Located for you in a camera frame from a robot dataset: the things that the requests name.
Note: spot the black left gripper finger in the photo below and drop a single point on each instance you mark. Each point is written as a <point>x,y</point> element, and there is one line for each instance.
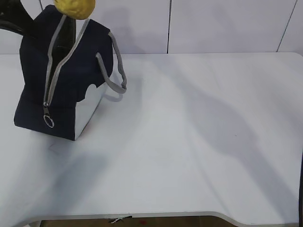
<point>14,18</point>

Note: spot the yellow pear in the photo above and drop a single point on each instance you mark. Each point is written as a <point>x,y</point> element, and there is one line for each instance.
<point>76,9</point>

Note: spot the navy blue lunch bag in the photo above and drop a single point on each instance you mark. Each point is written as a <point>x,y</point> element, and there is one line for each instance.
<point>66,74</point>

